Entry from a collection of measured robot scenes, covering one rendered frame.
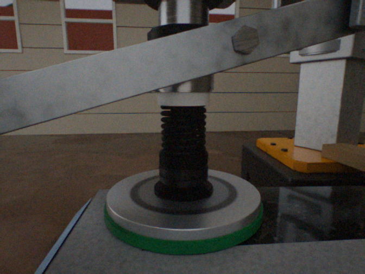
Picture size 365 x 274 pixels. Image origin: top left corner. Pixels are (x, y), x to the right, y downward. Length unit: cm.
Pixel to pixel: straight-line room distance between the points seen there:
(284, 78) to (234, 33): 687
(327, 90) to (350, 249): 91
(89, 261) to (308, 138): 108
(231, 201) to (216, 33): 20
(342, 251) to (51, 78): 35
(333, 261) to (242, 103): 646
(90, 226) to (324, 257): 27
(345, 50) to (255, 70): 575
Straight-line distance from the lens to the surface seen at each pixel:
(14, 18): 714
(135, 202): 33
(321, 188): 50
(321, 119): 120
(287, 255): 30
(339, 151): 105
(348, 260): 32
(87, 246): 31
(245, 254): 29
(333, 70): 118
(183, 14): 32
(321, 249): 33
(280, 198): 43
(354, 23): 36
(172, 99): 31
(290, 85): 724
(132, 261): 28
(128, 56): 27
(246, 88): 674
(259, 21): 31
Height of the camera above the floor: 103
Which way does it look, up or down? 11 degrees down
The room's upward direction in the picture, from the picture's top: straight up
